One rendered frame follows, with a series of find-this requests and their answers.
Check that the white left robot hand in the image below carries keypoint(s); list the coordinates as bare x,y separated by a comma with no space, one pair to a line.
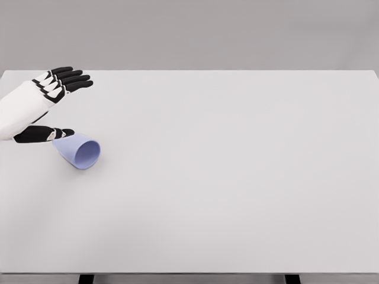
22,108

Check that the lavender blue cup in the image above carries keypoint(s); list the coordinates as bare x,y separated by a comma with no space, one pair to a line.
77,152

